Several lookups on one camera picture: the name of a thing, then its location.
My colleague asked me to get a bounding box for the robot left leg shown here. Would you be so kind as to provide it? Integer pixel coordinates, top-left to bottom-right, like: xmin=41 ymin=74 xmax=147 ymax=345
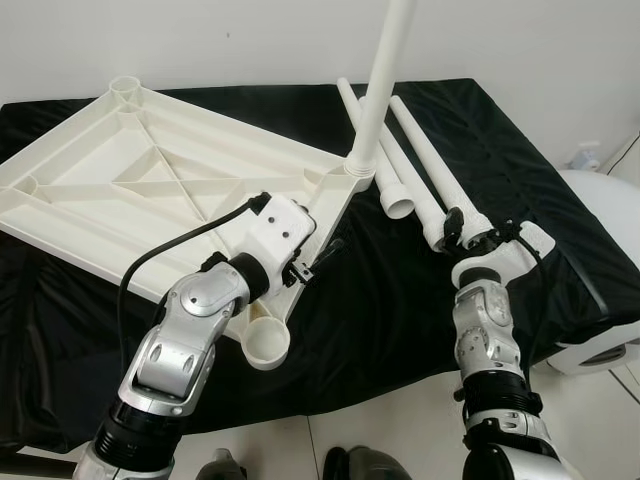
xmin=195 ymin=449 xmax=241 ymax=480

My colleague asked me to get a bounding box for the white wall socket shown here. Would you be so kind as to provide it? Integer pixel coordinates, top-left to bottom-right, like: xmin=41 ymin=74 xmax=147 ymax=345
xmin=572 ymin=144 xmax=602 ymax=170

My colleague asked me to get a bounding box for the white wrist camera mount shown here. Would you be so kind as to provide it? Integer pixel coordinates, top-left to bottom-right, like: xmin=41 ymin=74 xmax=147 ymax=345
xmin=243 ymin=194 xmax=319 ymax=293
xmin=450 ymin=221 xmax=557 ymax=291

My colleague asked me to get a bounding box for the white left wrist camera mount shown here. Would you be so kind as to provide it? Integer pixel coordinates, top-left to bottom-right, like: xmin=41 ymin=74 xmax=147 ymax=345
xmin=243 ymin=194 xmax=319 ymax=293

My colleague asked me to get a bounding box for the robot right leg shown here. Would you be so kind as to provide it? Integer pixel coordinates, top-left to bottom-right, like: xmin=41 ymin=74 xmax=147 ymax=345
xmin=322 ymin=446 xmax=401 ymax=480

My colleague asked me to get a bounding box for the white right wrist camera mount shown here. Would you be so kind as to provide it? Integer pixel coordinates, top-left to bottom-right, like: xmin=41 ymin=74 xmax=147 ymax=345
xmin=450 ymin=221 xmax=557 ymax=291

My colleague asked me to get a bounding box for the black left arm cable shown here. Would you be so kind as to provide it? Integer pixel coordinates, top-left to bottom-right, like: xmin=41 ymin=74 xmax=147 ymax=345
xmin=117 ymin=192 xmax=272 ymax=341

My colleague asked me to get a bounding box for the robot leg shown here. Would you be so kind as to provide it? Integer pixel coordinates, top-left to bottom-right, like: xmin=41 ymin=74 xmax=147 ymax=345
xmin=195 ymin=449 xmax=241 ymax=480
xmin=322 ymin=446 xmax=401 ymax=480

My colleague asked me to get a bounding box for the white domed appliance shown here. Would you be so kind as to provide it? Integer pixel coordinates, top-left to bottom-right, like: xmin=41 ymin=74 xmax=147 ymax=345
xmin=545 ymin=168 xmax=640 ymax=377

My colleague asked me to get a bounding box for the black tablecloth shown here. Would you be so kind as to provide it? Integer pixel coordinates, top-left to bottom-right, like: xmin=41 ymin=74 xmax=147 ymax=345
xmin=0 ymin=78 xmax=640 ymax=456

